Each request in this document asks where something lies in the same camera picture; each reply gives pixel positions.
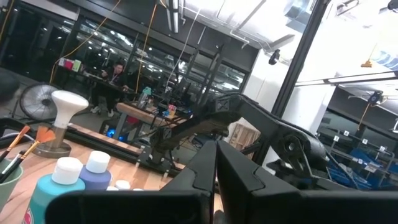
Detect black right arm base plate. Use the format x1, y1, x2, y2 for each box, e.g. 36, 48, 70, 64
136, 146, 187, 178

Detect black floor fan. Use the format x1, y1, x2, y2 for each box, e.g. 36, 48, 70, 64
19, 83, 62, 121

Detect blue storage bins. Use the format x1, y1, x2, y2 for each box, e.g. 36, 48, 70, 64
326, 146, 398, 190

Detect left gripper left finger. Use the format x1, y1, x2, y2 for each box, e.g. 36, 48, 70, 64
160, 140, 218, 224

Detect teal water bottle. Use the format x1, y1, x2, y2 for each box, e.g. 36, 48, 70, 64
138, 86, 152, 108

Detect pink and green boxes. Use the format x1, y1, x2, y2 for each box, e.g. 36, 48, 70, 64
58, 57, 82, 73

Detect wooden crate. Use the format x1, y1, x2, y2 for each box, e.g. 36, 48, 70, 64
228, 123, 261, 152

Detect wooden table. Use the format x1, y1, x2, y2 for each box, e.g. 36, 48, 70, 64
116, 102, 187, 138

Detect large purple paint bottle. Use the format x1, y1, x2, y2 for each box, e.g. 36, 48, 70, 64
79, 151, 113, 191

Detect black ceiling-mounted device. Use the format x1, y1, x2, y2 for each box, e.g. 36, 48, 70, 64
269, 49, 281, 66

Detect person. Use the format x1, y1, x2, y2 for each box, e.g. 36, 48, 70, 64
90, 60, 137, 118

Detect large teal paint bottle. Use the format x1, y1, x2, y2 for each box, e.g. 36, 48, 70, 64
21, 156, 86, 224

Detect black paintbrush silver ferrule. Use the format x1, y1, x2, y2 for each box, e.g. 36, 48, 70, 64
5, 151, 27, 175

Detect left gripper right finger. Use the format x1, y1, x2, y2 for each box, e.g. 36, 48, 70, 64
217, 140, 302, 224

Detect black upright pole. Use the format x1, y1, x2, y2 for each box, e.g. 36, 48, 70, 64
270, 0, 331, 119

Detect white mushroom lamp brass base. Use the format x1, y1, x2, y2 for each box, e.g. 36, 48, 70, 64
32, 90, 90, 159

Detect black paintbrush orange fan bristles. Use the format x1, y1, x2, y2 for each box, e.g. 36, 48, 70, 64
0, 125, 57, 184

